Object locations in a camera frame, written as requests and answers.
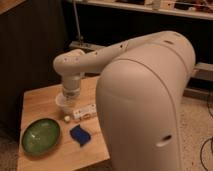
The green bowl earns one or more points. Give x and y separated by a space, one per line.
40 136

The white rectangular box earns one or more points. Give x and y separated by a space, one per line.
85 112

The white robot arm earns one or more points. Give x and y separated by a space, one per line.
138 95

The wall shelf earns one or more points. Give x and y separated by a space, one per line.
152 8

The wooden table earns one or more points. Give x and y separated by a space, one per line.
67 155

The clear plastic cup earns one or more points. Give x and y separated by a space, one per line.
64 104

